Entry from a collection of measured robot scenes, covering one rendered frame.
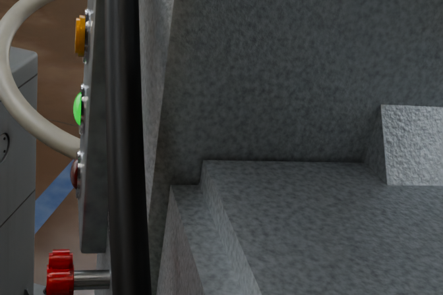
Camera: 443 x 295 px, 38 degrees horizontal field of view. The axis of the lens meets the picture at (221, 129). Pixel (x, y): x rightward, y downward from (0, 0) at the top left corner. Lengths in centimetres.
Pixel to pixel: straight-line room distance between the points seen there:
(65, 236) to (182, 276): 222
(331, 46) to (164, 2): 7
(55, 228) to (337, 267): 231
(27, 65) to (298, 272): 153
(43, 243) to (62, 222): 15
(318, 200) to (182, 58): 7
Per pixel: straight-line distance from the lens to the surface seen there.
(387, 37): 26
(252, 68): 25
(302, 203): 24
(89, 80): 38
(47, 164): 288
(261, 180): 25
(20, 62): 168
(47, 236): 246
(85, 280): 41
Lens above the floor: 149
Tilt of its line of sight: 27 degrees down
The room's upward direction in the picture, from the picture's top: 9 degrees clockwise
